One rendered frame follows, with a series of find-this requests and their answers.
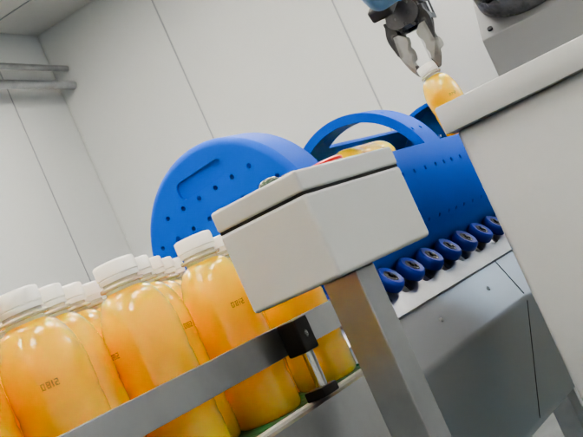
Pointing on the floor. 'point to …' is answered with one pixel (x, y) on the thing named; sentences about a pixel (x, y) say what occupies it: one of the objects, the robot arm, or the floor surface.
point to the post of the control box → (385, 355)
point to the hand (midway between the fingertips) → (426, 65)
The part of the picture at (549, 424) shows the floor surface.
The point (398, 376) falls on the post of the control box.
